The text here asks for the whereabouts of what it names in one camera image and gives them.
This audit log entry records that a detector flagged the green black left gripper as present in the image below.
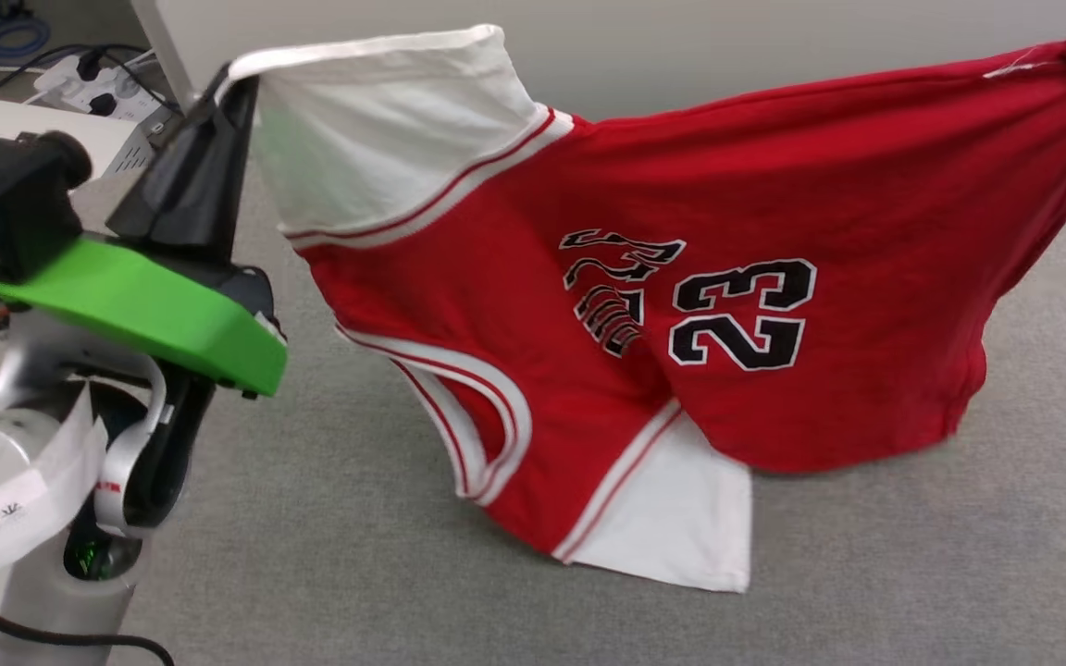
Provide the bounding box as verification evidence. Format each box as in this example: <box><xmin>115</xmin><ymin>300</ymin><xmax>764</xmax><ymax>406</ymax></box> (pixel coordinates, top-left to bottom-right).
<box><xmin>0</xmin><ymin>67</ymin><xmax>291</xmax><ymax>399</ymax></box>

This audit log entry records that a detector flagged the red white basketball jersey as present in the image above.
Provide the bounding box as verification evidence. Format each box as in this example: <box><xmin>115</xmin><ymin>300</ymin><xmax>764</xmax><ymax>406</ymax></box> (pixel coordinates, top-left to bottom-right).
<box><xmin>228</xmin><ymin>14</ymin><xmax>1066</xmax><ymax>593</ymax></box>

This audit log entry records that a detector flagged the white power strip with plugs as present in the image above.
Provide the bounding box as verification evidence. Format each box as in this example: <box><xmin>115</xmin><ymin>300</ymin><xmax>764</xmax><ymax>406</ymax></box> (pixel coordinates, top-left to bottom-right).
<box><xmin>33</xmin><ymin>51</ymin><xmax>170</xmax><ymax>119</ymax></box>

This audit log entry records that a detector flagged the white equipment box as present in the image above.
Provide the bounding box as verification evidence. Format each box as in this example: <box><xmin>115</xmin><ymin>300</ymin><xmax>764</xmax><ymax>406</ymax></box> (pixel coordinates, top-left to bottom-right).
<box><xmin>0</xmin><ymin>97</ymin><xmax>161</xmax><ymax>182</ymax></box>

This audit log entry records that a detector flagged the grey fabric sofa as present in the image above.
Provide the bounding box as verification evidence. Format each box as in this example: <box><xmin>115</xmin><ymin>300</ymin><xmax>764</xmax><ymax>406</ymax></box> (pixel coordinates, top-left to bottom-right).
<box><xmin>70</xmin><ymin>157</ymin><xmax>1066</xmax><ymax>666</ymax></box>

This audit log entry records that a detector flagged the blue coiled cable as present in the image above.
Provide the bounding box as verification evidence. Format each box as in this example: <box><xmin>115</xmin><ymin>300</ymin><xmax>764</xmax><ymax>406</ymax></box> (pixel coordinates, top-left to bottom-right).
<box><xmin>0</xmin><ymin>7</ymin><xmax>53</xmax><ymax>58</ymax></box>

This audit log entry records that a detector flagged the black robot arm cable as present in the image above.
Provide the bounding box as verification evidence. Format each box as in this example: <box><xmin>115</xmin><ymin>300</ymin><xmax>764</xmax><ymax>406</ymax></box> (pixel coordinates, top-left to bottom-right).
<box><xmin>0</xmin><ymin>592</ymin><xmax>175</xmax><ymax>666</ymax></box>

